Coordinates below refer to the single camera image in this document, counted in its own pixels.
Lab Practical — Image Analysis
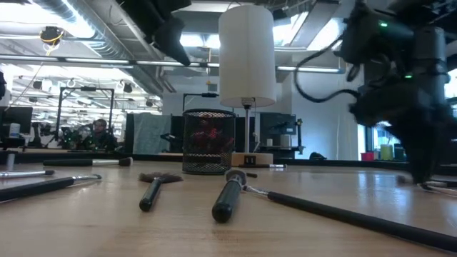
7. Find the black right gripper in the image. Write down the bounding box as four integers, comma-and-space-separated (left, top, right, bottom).
350, 84, 457, 183

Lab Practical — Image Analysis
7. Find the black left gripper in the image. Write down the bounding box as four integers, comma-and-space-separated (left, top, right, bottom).
119, 0, 192, 67

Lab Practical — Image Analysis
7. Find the long thin black makeup brush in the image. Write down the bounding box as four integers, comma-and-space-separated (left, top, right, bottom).
243, 185, 457, 253

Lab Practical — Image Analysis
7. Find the black makeup brush silver ferrule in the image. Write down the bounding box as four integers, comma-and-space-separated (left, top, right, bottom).
0, 173, 103, 203
238, 163, 287, 169

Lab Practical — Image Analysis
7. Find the fan makeup brush black handle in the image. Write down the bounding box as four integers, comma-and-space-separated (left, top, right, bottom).
138, 172, 184, 213

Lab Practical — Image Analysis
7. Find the black makeup brush fluffy head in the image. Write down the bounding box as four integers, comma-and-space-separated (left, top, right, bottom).
42, 156, 134, 168

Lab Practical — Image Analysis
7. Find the short thick black makeup brush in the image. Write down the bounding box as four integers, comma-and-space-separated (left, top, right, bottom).
211, 168, 248, 224

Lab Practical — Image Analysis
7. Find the slim silver makeup brush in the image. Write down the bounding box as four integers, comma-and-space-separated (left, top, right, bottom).
0, 169, 56, 179

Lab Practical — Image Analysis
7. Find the yellow-green cup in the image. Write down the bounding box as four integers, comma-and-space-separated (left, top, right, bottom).
380, 143, 394, 161

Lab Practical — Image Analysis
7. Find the white shade table lamp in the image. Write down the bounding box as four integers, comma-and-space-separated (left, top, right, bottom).
218, 4, 277, 168

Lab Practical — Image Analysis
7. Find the long ceiling light strip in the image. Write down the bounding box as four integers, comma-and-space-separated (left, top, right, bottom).
0, 54, 221, 69

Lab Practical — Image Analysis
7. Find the grey cloth partition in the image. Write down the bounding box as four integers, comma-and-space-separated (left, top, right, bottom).
124, 112, 172, 155

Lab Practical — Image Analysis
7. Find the person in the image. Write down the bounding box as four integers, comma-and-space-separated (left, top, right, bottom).
84, 119, 118, 151

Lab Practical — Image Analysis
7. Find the black mesh pen cup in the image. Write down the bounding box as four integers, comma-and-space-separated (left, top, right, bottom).
181, 109, 237, 176

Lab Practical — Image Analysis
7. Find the black background screen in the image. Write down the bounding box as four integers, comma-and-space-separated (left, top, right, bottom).
259, 113, 297, 137

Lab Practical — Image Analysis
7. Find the short ceiling light strip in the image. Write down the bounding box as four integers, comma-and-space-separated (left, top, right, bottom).
276, 65, 346, 75

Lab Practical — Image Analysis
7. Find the black computer monitor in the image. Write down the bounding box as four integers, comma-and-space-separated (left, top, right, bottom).
0, 106, 34, 136

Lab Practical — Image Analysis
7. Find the silver ceiling air duct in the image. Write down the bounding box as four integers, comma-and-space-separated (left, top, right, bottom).
31, 0, 176, 94

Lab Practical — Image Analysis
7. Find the black metal rig frame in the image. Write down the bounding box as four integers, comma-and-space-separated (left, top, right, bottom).
56, 86, 116, 147

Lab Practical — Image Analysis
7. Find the yellow ceiling cable reel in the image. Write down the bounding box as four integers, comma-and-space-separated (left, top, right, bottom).
39, 25, 66, 53

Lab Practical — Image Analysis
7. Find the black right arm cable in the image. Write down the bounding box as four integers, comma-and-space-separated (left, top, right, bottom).
293, 35, 360, 104

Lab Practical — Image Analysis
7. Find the grey upright post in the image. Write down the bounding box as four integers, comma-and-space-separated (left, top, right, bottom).
5, 151, 17, 171

